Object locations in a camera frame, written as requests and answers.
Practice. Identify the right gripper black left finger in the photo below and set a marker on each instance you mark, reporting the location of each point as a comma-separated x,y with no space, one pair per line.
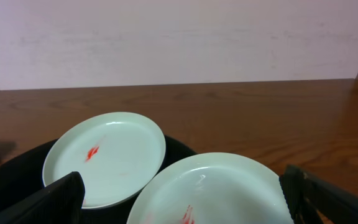
59,202

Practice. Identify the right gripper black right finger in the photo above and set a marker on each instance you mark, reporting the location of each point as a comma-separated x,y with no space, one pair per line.
307,197

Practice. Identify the pale green plate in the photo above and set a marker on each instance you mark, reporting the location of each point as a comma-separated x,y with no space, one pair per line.
212,188
117,154

